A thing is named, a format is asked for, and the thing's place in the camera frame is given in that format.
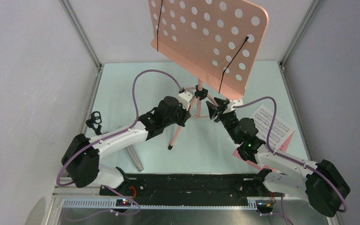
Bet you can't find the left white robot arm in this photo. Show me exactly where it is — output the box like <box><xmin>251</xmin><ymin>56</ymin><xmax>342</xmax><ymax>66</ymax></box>
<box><xmin>61</xmin><ymin>91</ymin><xmax>195</xmax><ymax>195</ymax></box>

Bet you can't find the white slotted cable duct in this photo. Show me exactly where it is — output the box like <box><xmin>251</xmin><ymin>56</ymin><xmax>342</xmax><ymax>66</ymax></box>
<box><xmin>62</xmin><ymin>198</ymin><xmax>257</xmax><ymax>210</ymax></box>

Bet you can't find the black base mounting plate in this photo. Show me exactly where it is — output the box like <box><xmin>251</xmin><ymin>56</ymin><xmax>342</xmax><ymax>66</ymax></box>
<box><xmin>116</xmin><ymin>173</ymin><xmax>281</xmax><ymax>205</ymax></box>

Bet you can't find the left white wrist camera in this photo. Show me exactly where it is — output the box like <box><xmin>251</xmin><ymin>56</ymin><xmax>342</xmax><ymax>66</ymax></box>
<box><xmin>177</xmin><ymin>90</ymin><xmax>195</xmax><ymax>110</ymax></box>

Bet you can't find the aluminium frame post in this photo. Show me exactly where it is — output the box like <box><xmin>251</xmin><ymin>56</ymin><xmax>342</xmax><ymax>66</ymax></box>
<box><xmin>279</xmin><ymin>0</ymin><xmax>324</xmax><ymax>68</ymax></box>
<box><xmin>59</xmin><ymin>0</ymin><xmax>102</xmax><ymax>71</ymax></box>

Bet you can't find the right aluminium frame post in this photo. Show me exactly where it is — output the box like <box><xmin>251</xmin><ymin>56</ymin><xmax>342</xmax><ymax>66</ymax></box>
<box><xmin>279</xmin><ymin>0</ymin><xmax>324</xmax><ymax>68</ymax></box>

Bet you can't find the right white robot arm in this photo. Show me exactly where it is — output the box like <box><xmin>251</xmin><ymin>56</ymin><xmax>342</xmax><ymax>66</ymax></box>
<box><xmin>206</xmin><ymin>97</ymin><xmax>351</xmax><ymax>218</ymax></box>

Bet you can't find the grey metal microphone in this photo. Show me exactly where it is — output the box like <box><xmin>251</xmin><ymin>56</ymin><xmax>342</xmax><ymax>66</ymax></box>
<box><xmin>126</xmin><ymin>145</ymin><xmax>144</xmax><ymax>172</ymax></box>

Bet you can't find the purple cable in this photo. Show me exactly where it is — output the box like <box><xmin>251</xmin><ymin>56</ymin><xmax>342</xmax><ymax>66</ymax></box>
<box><xmin>233</xmin><ymin>96</ymin><xmax>349</xmax><ymax>225</ymax></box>
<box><xmin>56</xmin><ymin>70</ymin><xmax>185</xmax><ymax>222</ymax></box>

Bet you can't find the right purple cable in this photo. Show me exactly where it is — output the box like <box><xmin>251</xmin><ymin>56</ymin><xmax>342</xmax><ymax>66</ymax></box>
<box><xmin>233</xmin><ymin>96</ymin><xmax>349</xmax><ymax>225</ymax></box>

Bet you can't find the pink paper sheet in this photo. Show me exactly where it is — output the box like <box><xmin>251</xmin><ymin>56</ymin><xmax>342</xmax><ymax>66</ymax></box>
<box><xmin>232</xmin><ymin>132</ymin><xmax>294</xmax><ymax>171</ymax></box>

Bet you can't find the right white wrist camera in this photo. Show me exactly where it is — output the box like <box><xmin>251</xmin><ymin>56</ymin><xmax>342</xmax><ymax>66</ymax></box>
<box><xmin>223</xmin><ymin>99</ymin><xmax>243</xmax><ymax>114</ymax></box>

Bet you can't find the pink music stand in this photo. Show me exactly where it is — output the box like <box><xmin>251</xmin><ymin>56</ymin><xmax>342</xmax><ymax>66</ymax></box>
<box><xmin>147</xmin><ymin>0</ymin><xmax>270</xmax><ymax>150</ymax></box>

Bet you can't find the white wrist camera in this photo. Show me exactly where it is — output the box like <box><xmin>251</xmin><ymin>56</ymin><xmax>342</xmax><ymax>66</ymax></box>
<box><xmin>177</xmin><ymin>90</ymin><xmax>195</xmax><ymax>110</ymax></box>
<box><xmin>223</xmin><ymin>99</ymin><xmax>243</xmax><ymax>114</ymax></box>

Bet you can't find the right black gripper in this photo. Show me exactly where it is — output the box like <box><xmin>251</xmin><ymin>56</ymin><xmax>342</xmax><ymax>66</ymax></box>
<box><xmin>206</xmin><ymin>97</ymin><xmax>240</xmax><ymax>144</ymax></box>

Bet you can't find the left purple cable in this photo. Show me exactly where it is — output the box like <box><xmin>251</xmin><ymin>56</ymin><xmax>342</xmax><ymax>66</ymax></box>
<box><xmin>56</xmin><ymin>70</ymin><xmax>185</xmax><ymax>222</ymax></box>

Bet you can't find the left aluminium frame post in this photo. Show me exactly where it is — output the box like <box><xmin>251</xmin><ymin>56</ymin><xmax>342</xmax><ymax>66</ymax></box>
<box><xmin>59</xmin><ymin>0</ymin><xmax>102</xmax><ymax>71</ymax></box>

